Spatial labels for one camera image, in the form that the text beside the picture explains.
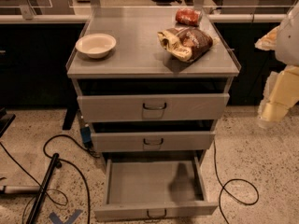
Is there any brown chip bag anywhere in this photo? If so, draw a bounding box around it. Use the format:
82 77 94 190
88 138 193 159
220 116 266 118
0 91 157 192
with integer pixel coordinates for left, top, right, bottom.
157 27 213 63

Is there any white bowl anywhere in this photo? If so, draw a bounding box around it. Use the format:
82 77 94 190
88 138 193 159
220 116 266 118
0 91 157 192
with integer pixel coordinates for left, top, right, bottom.
75 34 116 59

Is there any blue power adapter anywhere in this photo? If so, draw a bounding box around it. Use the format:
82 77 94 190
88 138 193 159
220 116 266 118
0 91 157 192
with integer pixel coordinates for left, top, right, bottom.
80 127 93 148

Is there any middle grey drawer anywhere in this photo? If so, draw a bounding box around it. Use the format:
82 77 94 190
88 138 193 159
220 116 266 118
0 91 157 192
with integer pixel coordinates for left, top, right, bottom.
92 132 215 152

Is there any grey drawer cabinet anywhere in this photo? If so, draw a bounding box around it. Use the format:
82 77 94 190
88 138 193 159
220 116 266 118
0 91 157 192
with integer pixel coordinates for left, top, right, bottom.
65 6 242 173

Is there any top grey drawer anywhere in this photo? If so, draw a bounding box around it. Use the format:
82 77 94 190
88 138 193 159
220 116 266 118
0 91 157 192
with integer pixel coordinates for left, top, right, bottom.
78 93 229 122

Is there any bottom grey drawer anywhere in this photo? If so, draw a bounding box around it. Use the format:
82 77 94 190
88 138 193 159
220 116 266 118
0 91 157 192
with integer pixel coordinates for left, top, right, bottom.
94 155 218 221

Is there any grey drawer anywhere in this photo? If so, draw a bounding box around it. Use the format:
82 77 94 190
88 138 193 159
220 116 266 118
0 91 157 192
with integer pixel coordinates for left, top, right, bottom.
92 132 215 152
94 155 218 221
78 93 229 122

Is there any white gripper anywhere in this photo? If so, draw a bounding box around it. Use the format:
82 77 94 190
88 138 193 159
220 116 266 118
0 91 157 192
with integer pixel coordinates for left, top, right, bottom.
255 4 299 129

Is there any white tube on floor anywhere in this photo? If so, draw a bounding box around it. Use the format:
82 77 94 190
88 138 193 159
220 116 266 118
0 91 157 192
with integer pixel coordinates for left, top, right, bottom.
0 186 39 195

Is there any black cable on right floor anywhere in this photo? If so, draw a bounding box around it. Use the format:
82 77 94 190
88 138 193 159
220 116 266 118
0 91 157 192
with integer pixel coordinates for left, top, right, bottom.
212 140 260 224

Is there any black bar on floor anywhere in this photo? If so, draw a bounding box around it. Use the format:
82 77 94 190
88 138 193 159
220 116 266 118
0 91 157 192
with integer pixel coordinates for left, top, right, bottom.
26 153 59 224

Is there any red soda can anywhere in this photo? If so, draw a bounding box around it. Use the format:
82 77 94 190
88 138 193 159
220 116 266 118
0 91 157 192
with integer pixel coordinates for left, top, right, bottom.
176 8 202 26

